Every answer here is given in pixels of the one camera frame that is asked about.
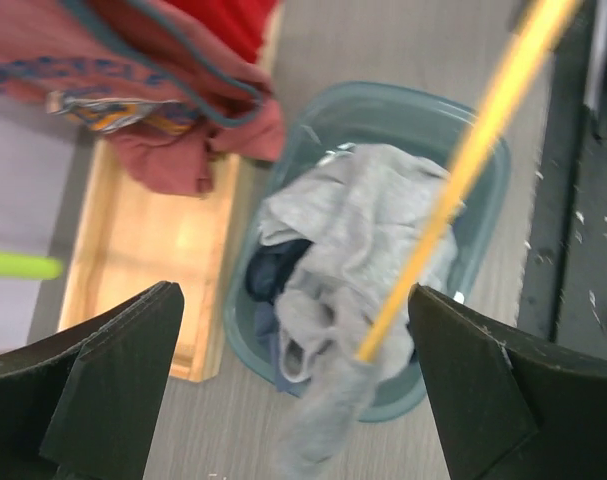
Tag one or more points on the yellow hanger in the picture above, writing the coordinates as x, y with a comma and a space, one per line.
544, 24

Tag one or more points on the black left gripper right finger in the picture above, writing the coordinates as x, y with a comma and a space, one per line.
508, 405

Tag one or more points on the navy blue tank top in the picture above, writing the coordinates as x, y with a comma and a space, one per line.
266, 275

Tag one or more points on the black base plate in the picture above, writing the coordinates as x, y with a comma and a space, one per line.
564, 290

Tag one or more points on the grey tank top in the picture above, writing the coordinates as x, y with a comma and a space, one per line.
362, 211

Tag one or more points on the lime green hanger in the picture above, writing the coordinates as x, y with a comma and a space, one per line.
24, 266

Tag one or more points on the wooden clothes rack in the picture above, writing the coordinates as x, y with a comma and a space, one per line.
130, 237

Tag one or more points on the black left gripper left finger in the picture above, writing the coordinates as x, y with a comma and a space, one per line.
84, 402

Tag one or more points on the pink tank top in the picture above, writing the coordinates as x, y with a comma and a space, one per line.
152, 80

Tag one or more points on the red tank top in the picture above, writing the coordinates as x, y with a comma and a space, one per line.
239, 24

